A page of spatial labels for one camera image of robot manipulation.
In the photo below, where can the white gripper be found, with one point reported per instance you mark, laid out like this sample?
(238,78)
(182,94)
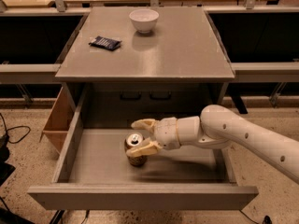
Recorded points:
(166,132)

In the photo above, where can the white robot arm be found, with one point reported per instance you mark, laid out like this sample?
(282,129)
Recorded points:
(214,128)

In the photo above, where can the open grey top drawer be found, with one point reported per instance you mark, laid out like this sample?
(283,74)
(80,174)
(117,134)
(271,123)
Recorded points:
(93,173)

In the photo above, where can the grey cabinet counter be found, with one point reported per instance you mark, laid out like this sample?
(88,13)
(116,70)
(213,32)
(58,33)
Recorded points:
(186,98)

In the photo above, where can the brown cardboard box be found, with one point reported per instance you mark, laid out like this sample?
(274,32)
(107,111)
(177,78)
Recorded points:
(57,125)

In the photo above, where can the dark blue snack packet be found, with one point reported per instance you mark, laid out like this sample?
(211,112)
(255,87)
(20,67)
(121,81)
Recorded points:
(105,43)

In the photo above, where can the white ceramic bowl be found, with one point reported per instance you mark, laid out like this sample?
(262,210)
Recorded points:
(144,20)

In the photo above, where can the black equipment at left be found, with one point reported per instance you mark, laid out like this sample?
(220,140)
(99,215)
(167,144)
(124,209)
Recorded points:
(5,169)

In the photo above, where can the right black drawer handle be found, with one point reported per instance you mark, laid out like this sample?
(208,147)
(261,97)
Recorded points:
(160,95)

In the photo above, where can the black drawer handle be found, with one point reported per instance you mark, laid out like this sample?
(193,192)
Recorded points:
(130,95)
(160,95)

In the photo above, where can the left black drawer handle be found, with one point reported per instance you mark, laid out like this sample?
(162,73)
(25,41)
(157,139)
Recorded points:
(130,95)

